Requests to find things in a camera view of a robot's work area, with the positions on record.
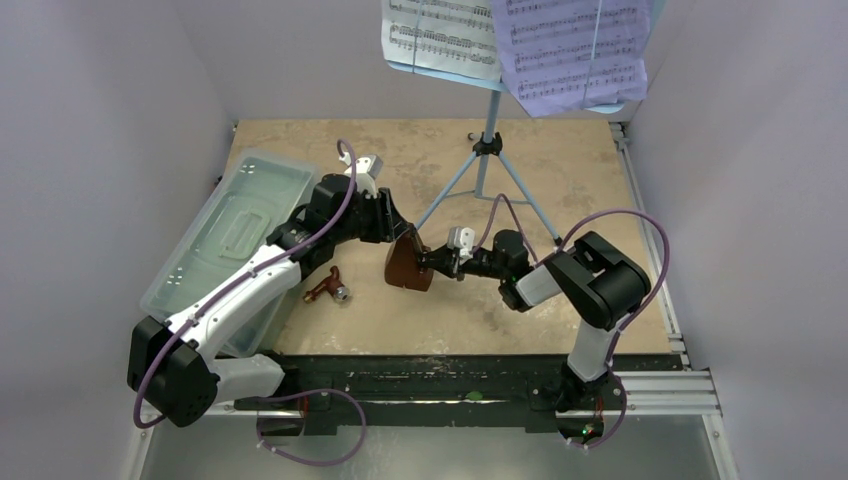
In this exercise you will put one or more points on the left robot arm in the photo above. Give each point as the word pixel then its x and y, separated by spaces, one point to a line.
pixel 174 364

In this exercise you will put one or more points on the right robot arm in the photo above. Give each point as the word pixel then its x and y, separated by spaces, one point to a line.
pixel 602 284

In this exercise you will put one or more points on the brown capo clamp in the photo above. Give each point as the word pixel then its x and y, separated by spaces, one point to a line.
pixel 331 285

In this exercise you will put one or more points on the white sheet music page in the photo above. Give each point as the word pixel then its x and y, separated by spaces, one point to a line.
pixel 452 36

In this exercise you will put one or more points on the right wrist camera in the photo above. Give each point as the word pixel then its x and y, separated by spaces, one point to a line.
pixel 461 241

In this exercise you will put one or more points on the clear plastic storage bin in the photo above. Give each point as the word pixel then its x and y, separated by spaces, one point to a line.
pixel 255 195

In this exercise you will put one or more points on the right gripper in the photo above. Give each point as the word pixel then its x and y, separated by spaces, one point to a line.
pixel 448 259

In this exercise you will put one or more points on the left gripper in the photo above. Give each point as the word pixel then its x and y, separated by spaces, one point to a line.
pixel 388 225

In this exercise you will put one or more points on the brown metronome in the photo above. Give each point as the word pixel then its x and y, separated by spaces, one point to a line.
pixel 401 271

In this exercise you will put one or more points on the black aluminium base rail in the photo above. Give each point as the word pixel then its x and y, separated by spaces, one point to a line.
pixel 320 393

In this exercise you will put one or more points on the purple paper sheet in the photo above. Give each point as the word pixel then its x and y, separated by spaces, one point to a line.
pixel 562 56

